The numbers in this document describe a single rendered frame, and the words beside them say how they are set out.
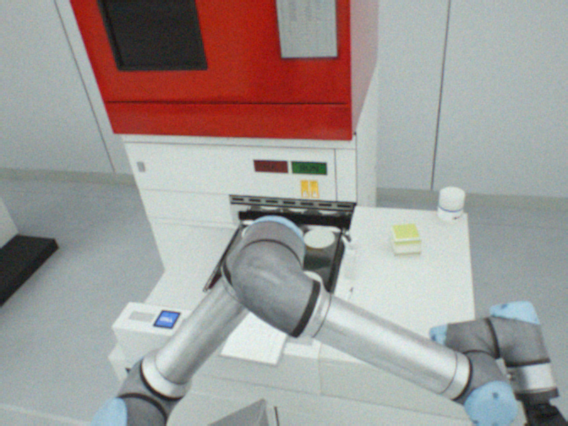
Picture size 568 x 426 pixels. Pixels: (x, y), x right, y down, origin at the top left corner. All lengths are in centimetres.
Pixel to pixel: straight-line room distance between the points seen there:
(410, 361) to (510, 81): 239
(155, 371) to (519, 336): 68
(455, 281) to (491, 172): 197
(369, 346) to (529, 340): 32
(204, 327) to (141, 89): 89
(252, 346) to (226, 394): 25
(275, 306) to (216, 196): 106
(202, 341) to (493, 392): 50
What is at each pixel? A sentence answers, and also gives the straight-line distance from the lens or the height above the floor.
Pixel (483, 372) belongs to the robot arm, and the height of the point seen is 121.
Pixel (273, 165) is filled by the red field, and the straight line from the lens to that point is 158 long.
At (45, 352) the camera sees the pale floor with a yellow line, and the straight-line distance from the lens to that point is 285.
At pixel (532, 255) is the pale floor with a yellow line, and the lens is 306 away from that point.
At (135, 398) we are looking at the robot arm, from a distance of 102.
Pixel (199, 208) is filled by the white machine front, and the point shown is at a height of 91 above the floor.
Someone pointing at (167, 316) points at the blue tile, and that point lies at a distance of 132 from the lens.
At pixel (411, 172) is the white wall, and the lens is 325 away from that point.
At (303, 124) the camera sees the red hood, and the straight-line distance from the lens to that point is 144.
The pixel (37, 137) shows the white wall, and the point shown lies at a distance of 429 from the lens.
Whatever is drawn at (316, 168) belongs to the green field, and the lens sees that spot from 155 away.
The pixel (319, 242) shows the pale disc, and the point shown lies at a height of 90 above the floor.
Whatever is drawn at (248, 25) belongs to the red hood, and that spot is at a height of 156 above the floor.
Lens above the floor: 187
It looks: 35 degrees down
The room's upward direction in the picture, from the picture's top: 7 degrees counter-clockwise
